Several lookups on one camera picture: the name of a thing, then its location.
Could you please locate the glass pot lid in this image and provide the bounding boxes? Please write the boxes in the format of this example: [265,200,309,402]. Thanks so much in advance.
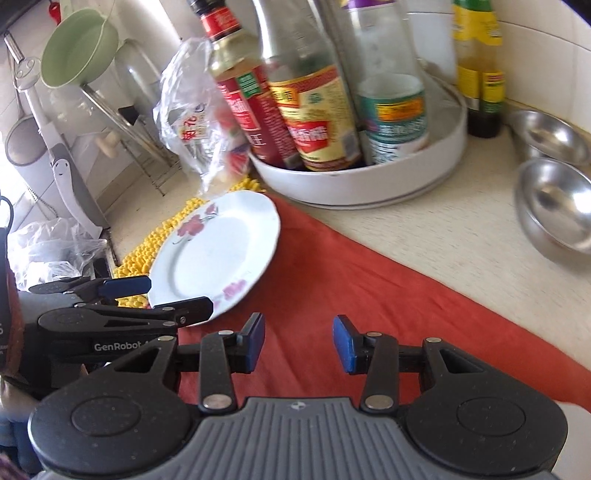
[51,39,183,162]

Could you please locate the wire dish rack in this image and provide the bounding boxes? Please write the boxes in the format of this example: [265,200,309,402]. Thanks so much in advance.
[78,83,185,190]

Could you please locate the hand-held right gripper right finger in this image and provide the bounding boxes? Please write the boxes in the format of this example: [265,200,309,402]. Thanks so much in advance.
[333,315,490,412]

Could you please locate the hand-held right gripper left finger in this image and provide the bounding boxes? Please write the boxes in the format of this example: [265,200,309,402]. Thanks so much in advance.
[106,313,266,413]

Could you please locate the metal mesh strainer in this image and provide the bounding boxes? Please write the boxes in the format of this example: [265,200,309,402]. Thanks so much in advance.
[2,30,49,167]

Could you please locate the clear bottle green label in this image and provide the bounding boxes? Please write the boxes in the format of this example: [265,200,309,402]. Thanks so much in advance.
[339,0,430,166]

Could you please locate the green plastic ladle cup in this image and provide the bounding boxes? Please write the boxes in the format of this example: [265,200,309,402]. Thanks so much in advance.
[41,9,120,89]

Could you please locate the yellow chenille mat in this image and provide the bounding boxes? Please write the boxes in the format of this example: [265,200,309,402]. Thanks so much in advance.
[112,175,266,310]

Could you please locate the clear printed plastic bag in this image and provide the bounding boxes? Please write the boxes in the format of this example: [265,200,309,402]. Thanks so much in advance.
[152,37,259,197]

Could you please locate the white turntable rack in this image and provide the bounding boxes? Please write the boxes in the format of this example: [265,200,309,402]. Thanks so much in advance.
[248,78,468,208]

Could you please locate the crumpled clear plastic bag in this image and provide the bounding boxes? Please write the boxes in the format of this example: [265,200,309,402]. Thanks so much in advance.
[8,217,109,289]

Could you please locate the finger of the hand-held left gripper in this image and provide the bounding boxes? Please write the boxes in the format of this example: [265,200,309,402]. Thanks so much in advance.
[38,296,214,342]
[28,275,152,304]

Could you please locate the red label sauce bottle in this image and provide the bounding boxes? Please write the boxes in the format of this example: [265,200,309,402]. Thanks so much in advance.
[187,0,301,171]

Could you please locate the white floral plate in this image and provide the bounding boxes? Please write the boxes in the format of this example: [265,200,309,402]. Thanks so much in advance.
[147,191,281,326]

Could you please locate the steel bowl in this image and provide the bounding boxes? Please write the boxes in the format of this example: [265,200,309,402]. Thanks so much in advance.
[507,109,591,169]
[514,158,591,265]

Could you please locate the dark bottle yellow red label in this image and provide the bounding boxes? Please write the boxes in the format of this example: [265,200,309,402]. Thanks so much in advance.
[252,0,363,172]

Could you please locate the black cable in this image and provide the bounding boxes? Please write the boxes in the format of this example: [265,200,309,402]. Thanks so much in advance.
[0,196,14,241]

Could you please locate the red cloth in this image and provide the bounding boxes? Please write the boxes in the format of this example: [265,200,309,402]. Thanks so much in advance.
[175,194,591,416]

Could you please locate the yellow green label bottle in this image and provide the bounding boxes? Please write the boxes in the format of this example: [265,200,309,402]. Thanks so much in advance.
[451,0,506,139]

